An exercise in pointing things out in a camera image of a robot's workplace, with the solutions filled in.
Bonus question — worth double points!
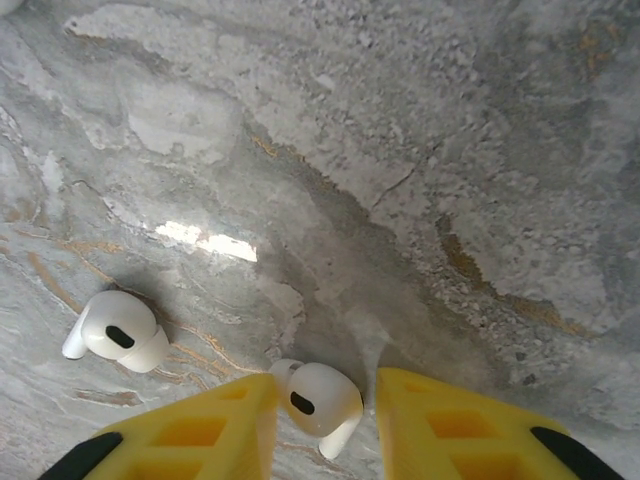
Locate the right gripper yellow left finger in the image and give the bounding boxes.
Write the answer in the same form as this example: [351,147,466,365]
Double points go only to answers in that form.
[37,372,279,480]

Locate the white wireless earbud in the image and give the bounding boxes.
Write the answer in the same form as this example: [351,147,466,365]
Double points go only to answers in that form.
[61,290,171,374]
[268,358,365,460]

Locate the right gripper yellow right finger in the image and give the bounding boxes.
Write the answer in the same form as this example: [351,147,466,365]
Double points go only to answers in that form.
[374,367,626,480]

